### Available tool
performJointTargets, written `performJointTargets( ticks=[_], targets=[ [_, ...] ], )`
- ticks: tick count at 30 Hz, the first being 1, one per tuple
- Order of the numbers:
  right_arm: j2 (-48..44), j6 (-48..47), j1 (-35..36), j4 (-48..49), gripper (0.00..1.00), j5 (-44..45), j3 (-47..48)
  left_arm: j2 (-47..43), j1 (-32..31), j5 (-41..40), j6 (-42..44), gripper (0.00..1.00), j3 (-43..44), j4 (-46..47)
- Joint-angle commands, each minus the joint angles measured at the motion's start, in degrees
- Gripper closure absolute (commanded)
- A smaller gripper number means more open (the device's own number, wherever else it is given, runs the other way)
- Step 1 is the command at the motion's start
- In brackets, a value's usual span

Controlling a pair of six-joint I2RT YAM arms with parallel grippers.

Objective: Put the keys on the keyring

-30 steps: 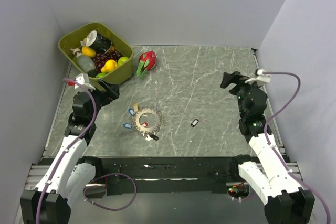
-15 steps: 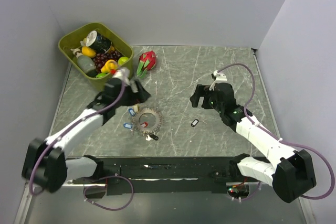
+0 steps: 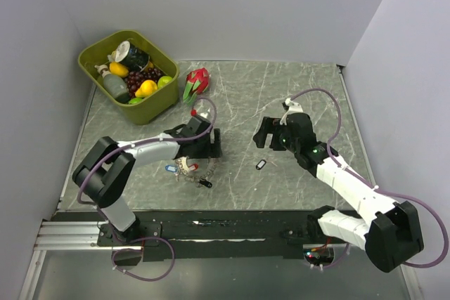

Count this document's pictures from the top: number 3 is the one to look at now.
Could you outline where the round metal key ring plate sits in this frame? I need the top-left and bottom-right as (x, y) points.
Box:
(174, 157), (219, 186)

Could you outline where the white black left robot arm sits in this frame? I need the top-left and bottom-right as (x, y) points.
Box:
(72, 115), (222, 245)

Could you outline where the olive green plastic bin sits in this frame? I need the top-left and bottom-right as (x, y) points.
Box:
(78, 30), (179, 125)

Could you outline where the red key tag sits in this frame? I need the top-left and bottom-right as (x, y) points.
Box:
(188, 163), (198, 171)

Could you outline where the red dragon fruit toy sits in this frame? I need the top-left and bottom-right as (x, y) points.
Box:
(182, 67), (210, 104)

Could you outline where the yellow pear toy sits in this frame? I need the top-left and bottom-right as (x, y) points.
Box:
(135, 80), (158, 98)

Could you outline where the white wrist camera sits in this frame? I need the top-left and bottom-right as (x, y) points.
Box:
(283, 98), (303, 119)
(191, 109), (212, 121)

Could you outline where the green lime toy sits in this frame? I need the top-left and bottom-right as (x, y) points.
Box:
(128, 98), (143, 105)

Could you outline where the dark purple grape bunch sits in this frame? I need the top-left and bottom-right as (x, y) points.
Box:
(124, 67), (164, 98)

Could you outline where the green apple toy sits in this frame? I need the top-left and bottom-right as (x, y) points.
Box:
(157, 75), (173, 89)

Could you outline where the aluminium extrusion frame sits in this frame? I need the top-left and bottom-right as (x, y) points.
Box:
(34, 221), (105, 251)

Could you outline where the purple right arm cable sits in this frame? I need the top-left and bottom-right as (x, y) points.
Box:
(288, 88), (450, 270)

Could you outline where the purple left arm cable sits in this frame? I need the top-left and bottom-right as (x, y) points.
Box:
(77, 95), (218, 282)

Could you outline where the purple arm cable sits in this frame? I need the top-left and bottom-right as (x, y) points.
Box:
(77, 95), (218, 282)
(288, 88), (450, 270)

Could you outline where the blue key tag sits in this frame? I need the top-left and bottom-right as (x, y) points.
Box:
(165, 164), (178, 174)

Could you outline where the grey pump bottle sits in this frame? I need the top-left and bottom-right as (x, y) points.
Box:
(95, 65), (130, 104)

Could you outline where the black cylindrical can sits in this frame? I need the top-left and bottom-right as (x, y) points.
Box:
(115, 40), (150, 72)

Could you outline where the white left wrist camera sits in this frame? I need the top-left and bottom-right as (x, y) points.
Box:
(191, 109), (212, 121)

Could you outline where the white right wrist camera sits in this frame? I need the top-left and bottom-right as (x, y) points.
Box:
(283, 98), (303, 119)

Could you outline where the black key tag on ring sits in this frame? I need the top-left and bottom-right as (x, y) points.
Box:
(198, 179), (212, 188)

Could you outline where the black key tag on table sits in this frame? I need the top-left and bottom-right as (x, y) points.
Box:
(255, 159), (266, 171)

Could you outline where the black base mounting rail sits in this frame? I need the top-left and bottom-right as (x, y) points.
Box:
(96, 210), (356, 263)

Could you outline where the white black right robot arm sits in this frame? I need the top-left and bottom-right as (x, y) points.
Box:
(253, 112), (424, 273)

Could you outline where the yellow lemon toy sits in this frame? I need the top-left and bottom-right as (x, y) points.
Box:
(109, 62), (129, 78)

